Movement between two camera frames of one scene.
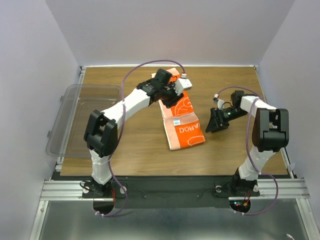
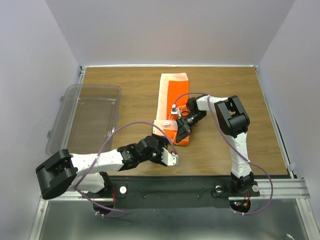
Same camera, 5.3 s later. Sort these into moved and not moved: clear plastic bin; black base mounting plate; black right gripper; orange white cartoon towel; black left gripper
Moved: black left gripper; black right gripper; orange white cartoon towel
Not moved: black base mounting plate; clear plastic bin
